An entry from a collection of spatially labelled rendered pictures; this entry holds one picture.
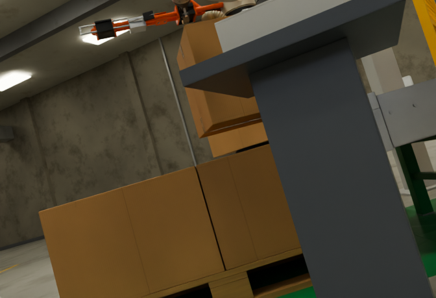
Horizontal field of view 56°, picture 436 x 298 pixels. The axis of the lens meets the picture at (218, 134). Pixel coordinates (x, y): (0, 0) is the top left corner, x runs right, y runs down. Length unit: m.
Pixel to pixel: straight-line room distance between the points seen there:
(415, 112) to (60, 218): 1.32
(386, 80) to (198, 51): 1.70
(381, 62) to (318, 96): 2.04
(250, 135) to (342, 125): 2.26
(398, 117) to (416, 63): 9.39
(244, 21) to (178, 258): 0.91
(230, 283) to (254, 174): 0.40
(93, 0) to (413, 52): 7.35
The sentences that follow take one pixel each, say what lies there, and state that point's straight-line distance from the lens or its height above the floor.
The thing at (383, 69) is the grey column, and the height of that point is 0.84.
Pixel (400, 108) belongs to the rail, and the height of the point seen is 0.53.
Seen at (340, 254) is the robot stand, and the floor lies 0.23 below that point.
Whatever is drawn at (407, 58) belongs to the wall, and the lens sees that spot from 10.94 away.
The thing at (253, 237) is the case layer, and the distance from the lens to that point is 1.57.
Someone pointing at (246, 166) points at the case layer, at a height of 0.49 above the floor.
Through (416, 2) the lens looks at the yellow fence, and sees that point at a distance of 2.62.
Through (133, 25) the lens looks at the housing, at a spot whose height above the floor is 1.18.
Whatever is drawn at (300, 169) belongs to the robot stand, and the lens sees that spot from 1.02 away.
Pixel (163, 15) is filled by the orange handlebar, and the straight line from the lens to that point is 1.84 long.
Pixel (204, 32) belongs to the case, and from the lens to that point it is 1.63.
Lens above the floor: 0.50
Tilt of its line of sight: 5 degrees up
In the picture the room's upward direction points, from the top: 17 degrees counter-clockwise
